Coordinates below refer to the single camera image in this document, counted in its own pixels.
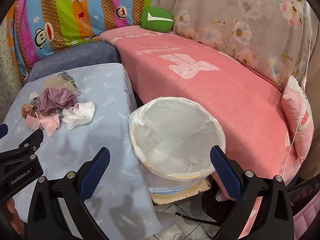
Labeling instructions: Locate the mauve bag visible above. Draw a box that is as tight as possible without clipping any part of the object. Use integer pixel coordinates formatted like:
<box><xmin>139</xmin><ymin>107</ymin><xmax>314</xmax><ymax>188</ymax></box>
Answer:
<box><xmin>37</xmin><ymin>87</ymin><xmax>77</xmax><ymax>117</ymax></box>

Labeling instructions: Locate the pink quilted cloth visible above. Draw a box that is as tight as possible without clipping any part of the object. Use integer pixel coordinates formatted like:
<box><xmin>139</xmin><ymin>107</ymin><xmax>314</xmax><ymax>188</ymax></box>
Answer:
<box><xmin>292</xmin><ymin>200</ymin><xmax>318</xmax><ymax>240</ymax></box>

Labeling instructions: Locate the blue-grey cushion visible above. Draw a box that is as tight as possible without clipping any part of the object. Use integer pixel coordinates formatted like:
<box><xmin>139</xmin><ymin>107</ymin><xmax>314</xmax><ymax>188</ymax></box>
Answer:
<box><xmin>24</xmin><ymin>41</ymin><xmax>123</xmax><ymax>84</ymax></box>

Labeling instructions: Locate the pink printed pillow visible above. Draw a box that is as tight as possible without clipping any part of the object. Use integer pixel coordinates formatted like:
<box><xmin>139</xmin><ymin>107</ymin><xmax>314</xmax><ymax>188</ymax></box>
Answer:
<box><xmin>281</xmin><ymin>75</ymin><xmax>315</xmax><ymax>160</ymax></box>

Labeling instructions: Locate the clear bag with beige cloth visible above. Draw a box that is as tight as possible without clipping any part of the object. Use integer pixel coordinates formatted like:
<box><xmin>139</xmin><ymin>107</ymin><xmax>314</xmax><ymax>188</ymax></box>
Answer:
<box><xmin>44</xmin><ymin>70</ymin><xmax>82</xmax><ymax>96</ymax></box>

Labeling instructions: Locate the wooden board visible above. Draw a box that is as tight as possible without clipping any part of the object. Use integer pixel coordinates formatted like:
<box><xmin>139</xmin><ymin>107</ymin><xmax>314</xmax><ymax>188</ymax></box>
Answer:
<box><xmin>150</xmin><ymin>179</ymin><xmax>212</xmax><ymax>205</ymax></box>

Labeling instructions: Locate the green round cushion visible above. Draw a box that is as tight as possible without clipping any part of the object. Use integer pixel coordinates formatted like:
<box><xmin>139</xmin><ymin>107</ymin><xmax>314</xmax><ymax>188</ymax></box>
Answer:
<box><xmin>140</xmin><ymin>6</ymin><xmax>175</xmax><ymax>33</ymax></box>

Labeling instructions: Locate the dark round stool base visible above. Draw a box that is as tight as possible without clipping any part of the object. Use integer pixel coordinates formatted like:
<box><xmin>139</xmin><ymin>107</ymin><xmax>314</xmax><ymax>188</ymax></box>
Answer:
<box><xmin>201</xmin><ymin>175</ymin><xmax>240</xmax><ymax>228</ymax></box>

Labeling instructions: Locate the pale pink fabric swatch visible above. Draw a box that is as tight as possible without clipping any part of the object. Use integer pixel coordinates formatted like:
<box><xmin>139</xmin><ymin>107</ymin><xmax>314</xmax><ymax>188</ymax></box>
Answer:
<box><xmin>25</xmin><ymin>115</ymin><xmax>42</xmax><ymax>131</ymax></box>

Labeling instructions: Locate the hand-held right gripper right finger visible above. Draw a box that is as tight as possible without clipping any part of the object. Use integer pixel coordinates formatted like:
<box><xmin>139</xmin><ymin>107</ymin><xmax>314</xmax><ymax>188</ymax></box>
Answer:
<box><xmin>209</xmin><ymin>145</ymin><xmax>295</xmax><ymax>240</ymax></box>

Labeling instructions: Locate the black floor cable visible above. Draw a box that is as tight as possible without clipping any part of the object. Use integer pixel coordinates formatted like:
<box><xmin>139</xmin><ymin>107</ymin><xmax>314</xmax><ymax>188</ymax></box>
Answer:
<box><xmin>175</xmin><ymin>211</ymin><xmax>220</xmax><ymax>225</ymax></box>

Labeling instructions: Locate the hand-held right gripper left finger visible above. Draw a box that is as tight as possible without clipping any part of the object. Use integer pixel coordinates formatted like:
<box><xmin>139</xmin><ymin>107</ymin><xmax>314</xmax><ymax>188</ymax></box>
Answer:
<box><xmin>27</xmin><ymin>147</ymin><xmax>111</xmax><ymax>240</ymax></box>

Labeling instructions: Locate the pink blanket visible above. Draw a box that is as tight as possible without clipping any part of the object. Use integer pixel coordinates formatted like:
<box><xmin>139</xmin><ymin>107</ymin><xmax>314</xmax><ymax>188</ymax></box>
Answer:
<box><xmin>99</xmin><ymin>25</ymin><xmax>300</xmax><ymax>202</ymax></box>

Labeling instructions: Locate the colourful striped cartoon blanket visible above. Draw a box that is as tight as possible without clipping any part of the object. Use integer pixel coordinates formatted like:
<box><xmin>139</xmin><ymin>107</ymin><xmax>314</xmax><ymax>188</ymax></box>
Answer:
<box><xmin>7</xmin><ymin>0</ymin><xmax>154</xmax><ymax>80</ymax></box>

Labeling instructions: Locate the white sock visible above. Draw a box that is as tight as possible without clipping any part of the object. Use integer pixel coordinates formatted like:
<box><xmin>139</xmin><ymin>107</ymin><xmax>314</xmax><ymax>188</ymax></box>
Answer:
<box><xmin>62</xmin><ymin>102</ymin><xmax>97</xmax><ymax>130</ymax></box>

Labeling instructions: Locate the grey floral blanket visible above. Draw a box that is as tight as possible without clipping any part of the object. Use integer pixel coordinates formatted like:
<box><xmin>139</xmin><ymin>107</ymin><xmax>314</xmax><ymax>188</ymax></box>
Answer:
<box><xmin>150</xmin><ymin>0</ymin><xmax>313</xmax><ymax>90</ymax></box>

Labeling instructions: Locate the light blue palm-print cloth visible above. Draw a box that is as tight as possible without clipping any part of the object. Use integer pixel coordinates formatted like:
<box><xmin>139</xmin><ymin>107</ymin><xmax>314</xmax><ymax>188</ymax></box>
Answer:
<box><xmin>0</xmin><ymin>62</ymin><xmax>163</xmax><ymax>240</ymax></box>

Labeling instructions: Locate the brown cloth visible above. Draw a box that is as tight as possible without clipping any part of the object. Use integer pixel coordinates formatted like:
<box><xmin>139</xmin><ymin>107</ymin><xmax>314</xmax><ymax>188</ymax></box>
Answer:
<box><xmin>21</xmin><ymin>103</ymin><xmax>37</xmax><ymax>118</ymax></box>

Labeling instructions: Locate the speckled white cloth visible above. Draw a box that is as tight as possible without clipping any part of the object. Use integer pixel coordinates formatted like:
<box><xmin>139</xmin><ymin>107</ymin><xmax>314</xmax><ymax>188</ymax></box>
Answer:
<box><xmin>0</xmin><ymin>20</ymin><xmax>23</xmax><ymax>110</ymax></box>

